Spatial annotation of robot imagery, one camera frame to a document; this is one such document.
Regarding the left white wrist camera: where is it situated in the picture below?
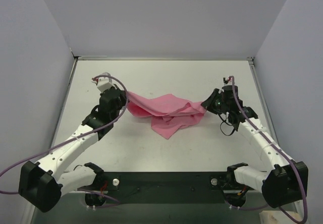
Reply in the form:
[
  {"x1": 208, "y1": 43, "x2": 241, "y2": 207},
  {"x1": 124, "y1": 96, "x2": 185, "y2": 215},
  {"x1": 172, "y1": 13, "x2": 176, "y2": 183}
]
[{"x1": 91, "y1": 72, "x2": 115, "y2": 93}]

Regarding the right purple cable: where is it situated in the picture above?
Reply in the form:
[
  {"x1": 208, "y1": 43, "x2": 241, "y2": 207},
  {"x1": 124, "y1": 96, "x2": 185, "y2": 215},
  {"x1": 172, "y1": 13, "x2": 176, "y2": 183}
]
[{"x1": 226, "y1": 75, "x2": 309, "y2": 222}]

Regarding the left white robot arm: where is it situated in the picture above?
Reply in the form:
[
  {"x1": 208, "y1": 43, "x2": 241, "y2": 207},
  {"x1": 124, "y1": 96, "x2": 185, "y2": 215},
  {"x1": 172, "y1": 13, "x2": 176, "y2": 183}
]
[{"x1": 18, "y1": 86, "x2": 128, "y2": 212}]

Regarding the pink t-shirt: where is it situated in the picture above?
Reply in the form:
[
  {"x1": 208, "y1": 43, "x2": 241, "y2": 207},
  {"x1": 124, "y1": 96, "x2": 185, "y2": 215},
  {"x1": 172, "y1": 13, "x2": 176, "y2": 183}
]
[{"x1": 127, "y1": 92, "x2": 206, "y2": 139}]

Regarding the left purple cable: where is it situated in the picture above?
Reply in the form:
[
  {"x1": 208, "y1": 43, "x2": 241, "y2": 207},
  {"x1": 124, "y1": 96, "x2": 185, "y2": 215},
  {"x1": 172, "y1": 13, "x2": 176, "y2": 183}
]
[{"x1": 0, "y1": 74, "x2": 128, "y2": 208}]

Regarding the purple cable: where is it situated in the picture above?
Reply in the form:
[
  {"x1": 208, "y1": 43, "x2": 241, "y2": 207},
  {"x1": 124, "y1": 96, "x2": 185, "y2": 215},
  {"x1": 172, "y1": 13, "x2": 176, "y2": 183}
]
[
  {"x1": 0, "y1": 74, "x2": 128, "y2": 208},
  {"x1": 226, "y1": 75, "x2": 309, "y2": 222}
]

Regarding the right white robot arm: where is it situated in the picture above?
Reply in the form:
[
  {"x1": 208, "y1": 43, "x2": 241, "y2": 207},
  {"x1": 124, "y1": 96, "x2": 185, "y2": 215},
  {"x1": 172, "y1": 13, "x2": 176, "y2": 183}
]
[{"x1": 201, "y1": 86, "x2": 308, "y2": 208}]

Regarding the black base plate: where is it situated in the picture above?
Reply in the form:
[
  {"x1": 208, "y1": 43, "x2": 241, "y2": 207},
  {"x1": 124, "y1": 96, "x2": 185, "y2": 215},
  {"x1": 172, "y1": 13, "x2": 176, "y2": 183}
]
[{"x1": 83, "y1": 172, "x2": 250, "y2": 206}]

